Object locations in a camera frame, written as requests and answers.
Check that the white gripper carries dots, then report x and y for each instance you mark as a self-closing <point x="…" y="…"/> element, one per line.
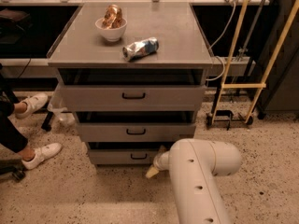
<point x="159" y="162"/>

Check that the grey bottom drawer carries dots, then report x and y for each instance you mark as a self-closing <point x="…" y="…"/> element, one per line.
<point x="122" y="156"/>

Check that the grey drawer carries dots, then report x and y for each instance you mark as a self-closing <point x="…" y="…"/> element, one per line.
<point x="132" y="98"/>
<point x="122" y="156"/>
<point x="129" y="132"/>

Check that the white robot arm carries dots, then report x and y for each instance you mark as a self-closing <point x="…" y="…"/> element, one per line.
<point x="192" y="165"/>

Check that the grey middle drawer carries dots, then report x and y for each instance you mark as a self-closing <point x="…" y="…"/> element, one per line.
<point x="129" y="132"/>

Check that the grey top drawer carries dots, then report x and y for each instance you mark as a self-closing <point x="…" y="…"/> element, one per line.
<point x="132" y="98"/>

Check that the grey metal drawer cabinet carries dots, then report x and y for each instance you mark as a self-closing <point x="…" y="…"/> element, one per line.
<point x="83" y="57"/>

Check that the white sneaker lower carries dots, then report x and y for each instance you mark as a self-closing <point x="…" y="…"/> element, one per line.
<point x="42" y="154"/>

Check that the white sneaker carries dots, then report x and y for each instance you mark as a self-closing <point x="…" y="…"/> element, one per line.
<point x="30" y="105"/>
<point x="42" y="154"/>

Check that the clear plastic bag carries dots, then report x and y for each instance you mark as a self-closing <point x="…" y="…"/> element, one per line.
<point x="59" y="109"/>

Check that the crushed silver blue can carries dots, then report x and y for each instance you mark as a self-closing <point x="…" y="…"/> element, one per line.
<point x="140" y="49"/>

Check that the black chair base caster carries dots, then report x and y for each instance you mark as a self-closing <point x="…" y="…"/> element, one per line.
<point x="17" y="174"/>

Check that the white sneaker upper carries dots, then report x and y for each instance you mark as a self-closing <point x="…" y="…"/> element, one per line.
<point x="30" y="105"/>

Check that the white ceramic bowl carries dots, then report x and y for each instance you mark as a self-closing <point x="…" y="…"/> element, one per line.
<point x="111" y="34"/>

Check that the black trouser leg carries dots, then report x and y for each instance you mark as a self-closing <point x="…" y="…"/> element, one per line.
<point x="10" y="137"/>

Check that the gold crumpled snack bag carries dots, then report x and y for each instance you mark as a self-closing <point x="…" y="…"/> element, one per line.
<point x="112" y="18"/>

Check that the dark bag on shelf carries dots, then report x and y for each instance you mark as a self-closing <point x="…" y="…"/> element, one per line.
<point x="13" y="25"/>

